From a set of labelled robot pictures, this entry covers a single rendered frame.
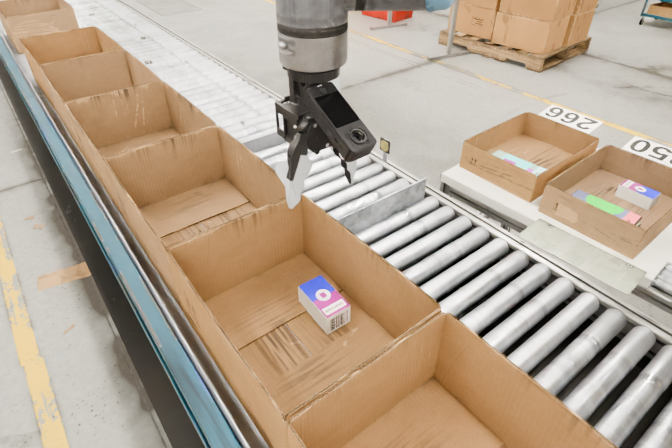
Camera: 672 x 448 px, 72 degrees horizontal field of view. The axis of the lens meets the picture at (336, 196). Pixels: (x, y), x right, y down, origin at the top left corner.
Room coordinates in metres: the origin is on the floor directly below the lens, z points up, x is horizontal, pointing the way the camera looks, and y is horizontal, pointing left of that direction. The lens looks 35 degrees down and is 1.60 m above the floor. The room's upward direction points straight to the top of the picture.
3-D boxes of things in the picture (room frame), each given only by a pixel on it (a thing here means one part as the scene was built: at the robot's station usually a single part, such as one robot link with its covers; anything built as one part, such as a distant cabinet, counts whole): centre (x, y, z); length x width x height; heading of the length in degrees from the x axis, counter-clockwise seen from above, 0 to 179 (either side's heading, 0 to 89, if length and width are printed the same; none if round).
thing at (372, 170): (1.26, 0.04, 0.72); 0.52 x 0.05 x 0.05; 127
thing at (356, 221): (1.08, -0.10, 0.76); 0.46 x 0.01 x 0.09; 127
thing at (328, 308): (0.62, 0.02, 0.91); 0.10 x 0.06 x 0.05; 36
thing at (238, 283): (0.55, 0.07, 0.96); 0.39 x 0.29 x 0.17; 38
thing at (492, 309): (0.74, -0.36, 0.72); 0.52 x 0.05 x 0.05; 127
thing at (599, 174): (1.14, -0.85, 0.80); 0.38 x 0.28 x 0.10; 129
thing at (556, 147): (1.39, -0.66, 0.80); 0.38 x 0.28 x 0.10; 128
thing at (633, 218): (1.08, -0.77, 0.78); 0.19 x 0.14 x 0.02; 42
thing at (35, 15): (2.43, 1.51, 0.96); 0.39 x 0.29 x 0.17; 38
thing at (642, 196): (1.17, -0.93, 0.78); 0.10 x 0.06 x 0.05; 39
